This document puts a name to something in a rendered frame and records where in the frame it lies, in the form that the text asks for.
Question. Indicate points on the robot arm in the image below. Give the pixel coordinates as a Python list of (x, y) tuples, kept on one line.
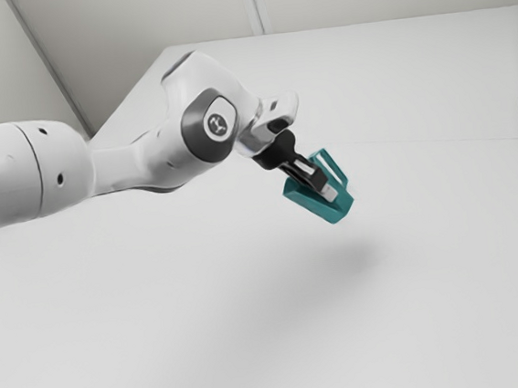
[(54, 163)]

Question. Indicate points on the teal faceted mug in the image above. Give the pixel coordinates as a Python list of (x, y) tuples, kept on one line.
[(333, 205)]

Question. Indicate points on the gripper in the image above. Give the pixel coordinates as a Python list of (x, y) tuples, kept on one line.
[(278, 153)]

